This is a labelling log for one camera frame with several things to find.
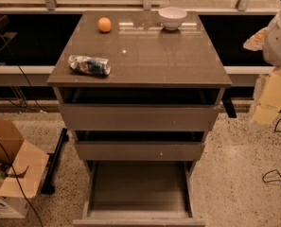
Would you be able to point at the grey middle drawer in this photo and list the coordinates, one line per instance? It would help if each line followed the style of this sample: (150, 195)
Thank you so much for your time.
(140, 145)

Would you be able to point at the black metal floor bar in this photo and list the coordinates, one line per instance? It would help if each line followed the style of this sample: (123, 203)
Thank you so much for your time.
(48, 188)

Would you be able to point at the black table leg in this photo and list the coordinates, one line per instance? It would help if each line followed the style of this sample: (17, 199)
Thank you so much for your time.
(228, 104)

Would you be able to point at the orange fruit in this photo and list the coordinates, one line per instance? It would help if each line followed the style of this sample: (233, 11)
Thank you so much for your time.
(104, 24)

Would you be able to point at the cardboard box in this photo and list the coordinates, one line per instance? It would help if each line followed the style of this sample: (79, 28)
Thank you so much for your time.
(22, 166)

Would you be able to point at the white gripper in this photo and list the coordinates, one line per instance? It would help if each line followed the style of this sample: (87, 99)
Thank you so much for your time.
(279, 43)

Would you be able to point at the crushed redbull can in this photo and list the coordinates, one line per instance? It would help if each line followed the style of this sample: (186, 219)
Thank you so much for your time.
(89, 66)

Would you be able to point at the grey drawer cabinet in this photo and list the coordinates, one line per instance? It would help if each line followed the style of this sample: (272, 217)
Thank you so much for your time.
(149, 64)

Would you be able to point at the grey top drawer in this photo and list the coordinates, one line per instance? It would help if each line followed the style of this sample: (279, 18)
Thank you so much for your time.
(87, 117)

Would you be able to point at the white bowl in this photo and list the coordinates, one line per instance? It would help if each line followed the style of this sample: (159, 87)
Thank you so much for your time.
(171, 18)

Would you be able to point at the grey open bottom drawer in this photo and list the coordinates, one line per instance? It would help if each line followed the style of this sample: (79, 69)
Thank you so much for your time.
(139, 194)

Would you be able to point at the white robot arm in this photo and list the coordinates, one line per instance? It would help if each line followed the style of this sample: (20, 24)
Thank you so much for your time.
(268, 40)

